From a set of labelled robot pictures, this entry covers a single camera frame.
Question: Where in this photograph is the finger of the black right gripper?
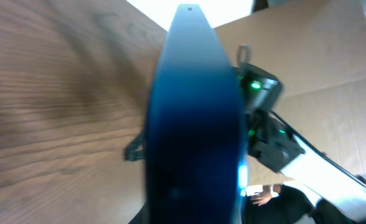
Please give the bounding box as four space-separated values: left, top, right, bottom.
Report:
123 132 144 162

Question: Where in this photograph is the brown cardboard sheet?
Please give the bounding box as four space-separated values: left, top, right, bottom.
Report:
215 0 366 174

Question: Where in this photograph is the person in background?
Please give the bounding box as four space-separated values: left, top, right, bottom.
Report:
242 184 314 224

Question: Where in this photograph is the blue smartphone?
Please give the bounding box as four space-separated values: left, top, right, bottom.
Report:
144 4 248 223

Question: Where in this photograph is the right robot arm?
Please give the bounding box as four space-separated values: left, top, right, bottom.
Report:
124 45 366 223

